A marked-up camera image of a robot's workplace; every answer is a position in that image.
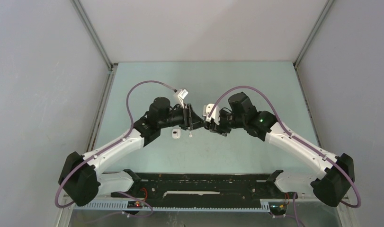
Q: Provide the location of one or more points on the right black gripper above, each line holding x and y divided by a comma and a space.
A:
220, 128

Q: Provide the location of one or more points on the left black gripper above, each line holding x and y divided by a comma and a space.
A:
191, 120

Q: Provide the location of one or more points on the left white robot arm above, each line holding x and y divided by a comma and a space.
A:
83, 177

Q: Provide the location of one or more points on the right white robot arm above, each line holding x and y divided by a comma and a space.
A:
333, 175

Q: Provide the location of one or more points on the white earbud charging case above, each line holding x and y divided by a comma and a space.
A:
176, 133

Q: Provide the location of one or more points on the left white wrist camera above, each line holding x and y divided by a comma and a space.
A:
180, 95

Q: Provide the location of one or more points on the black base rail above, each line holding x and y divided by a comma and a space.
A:
207, 190

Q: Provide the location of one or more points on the white slotted cable duct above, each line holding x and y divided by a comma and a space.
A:
130, 205

